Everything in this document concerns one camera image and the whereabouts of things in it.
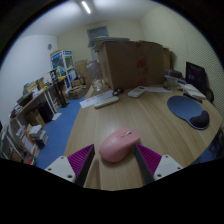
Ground large brown cardboard box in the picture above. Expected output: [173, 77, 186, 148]
[96, 39, 167, 91]

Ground pink computer mouse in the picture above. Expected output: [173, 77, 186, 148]
[98, 127, 142, 164]

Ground cluttered shelf unit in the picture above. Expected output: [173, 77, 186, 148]
[0, 78, 68, 166]

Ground blue and white cabinet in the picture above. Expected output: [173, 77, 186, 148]
[49, 49, 77, 89]

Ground small black object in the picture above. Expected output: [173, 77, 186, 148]
[112, 87, 125, 97]

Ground stacked cardboard boxes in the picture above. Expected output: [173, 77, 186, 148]
[68, 59, 93, 100]

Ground white paper sheet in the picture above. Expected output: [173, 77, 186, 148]
[79, 89, 116, 110]
[144, 86, 173, 94]

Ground black office chair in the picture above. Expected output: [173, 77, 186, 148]
[185, 61, 215, 103]

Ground grey flat boards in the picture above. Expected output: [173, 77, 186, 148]
[88, 36, 131, 48]

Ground door with window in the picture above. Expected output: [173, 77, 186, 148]
[87, 25, 110, 61]

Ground ceiling tube light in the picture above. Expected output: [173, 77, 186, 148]
[80, 0, 92, 15]

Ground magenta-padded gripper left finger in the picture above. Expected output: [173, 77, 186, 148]
[44, 143, 96, 187]

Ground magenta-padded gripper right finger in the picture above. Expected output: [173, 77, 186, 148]
[134, 143, 184, 186]

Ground clear plastic container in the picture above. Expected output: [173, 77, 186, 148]
[87, 59, 104, 92]

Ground white slim rectangular device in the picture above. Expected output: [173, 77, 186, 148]
[93, 96, 120, 110]

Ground dark blue mouse pad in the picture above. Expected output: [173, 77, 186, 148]
[166, 95, 211, 131]

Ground white remote control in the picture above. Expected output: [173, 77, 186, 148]
[127, 85, 147, 99]

